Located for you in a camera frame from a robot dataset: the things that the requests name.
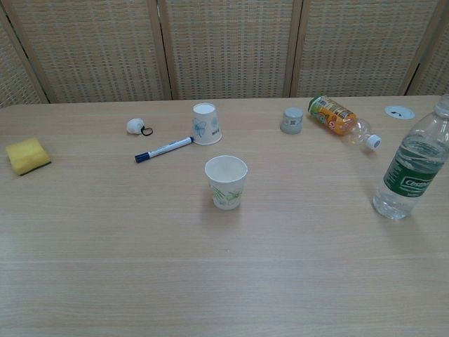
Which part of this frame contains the clear plastic bottle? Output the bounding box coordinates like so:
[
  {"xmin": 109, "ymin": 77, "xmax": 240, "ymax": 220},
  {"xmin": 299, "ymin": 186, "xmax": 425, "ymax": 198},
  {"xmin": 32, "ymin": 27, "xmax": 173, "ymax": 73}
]
[{"xmin": 372, "ymin": 93, "xmax": 449, "ymax": 220}]

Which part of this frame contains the paper cup with green print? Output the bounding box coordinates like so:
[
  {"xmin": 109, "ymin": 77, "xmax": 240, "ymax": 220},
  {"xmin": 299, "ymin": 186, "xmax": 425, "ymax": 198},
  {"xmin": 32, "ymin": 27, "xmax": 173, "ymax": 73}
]
[{"xmin": 204, "ymin": 155, "xmax": 249, "ymax": 211}]

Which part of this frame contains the paper cup with blue print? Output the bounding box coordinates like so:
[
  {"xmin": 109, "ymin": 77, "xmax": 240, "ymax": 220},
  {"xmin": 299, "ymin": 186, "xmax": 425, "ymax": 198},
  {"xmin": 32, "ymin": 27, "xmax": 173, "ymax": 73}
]
[{"xmin": 191, "ymin": 102, "xmax": 224, "ymax": 146}]

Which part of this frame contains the small grey plastic cup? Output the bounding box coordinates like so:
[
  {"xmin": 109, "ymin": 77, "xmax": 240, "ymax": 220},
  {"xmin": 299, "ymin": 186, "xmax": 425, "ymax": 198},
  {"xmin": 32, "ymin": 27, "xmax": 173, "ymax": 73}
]
[{"xmin": 279, "ymin": 107, "xmax": 304, "ymax": 136}]

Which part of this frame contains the blue capped whiteboard marker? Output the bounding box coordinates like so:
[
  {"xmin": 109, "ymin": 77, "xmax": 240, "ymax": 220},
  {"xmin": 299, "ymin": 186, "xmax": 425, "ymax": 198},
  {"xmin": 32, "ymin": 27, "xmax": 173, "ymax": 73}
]
[{"xmin": 134, "ymin": 136, "xmax": 194, "ymax": 164}]

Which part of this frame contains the small white clip object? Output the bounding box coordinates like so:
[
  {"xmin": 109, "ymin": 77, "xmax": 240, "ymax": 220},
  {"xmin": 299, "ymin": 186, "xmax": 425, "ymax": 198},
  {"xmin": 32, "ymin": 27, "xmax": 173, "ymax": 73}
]
[{"xmin": 126, "ymin": 118, "xmax": 154, "ymax": 137}]

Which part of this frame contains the woven folding screen panel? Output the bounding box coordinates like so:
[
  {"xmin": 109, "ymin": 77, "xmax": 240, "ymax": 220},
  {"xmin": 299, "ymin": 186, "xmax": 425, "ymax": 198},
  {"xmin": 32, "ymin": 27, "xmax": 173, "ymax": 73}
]
[
  {"xmin": 0, "ymin": 0, "xmax": 173, "ymax": 105},
  {"xmin": 289, "ymin": 0, "xmax": 449, "ymax": 99},
  {"xmin": 156, "ymin": 0, "xmax": 304, "ymax": 101},
  {"xmin": 0, "ymin": 0, "xmax": 48, "ymax": 110},
  {"xmin": 406, "ymin": 0, "xmax": 449, "ymax": 96}
]

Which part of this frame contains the orange label drink bottle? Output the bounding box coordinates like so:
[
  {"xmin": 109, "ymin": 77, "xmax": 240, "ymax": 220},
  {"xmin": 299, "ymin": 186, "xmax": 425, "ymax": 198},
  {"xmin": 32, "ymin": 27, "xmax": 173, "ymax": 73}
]
[{"xmin": 307, "ymin": 94, "xmax": 383, "ymax": 152}]

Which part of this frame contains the yellow kitchen sponge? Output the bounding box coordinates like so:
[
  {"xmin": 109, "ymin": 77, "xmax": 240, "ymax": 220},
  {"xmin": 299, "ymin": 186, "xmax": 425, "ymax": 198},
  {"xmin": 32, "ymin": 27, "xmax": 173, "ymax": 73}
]
[{"xmin": 5, "ymin": 137, "xmax": 53, "ymax": 176}]

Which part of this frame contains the white round cable grommet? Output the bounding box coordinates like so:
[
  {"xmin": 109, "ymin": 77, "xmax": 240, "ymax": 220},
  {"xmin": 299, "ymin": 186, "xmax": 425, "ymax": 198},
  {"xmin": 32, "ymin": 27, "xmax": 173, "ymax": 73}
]
[{"xmin": 384, "ymin": 105, "xmax": 415, "ymax": 119}]

